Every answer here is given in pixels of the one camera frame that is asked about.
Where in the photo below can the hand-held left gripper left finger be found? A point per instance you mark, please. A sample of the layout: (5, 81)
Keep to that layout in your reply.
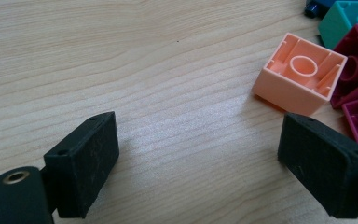
(80, 168)

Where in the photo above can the teal building block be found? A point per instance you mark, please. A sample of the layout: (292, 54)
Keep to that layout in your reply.
(335, 25)

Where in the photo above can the dark blue building block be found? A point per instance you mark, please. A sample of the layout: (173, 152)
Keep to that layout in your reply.
(312, 8)

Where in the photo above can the peach building block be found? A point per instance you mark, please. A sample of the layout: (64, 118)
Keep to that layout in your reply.
(292, 90)

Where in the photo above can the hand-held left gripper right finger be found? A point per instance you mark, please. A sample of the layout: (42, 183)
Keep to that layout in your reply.
(323, 168)

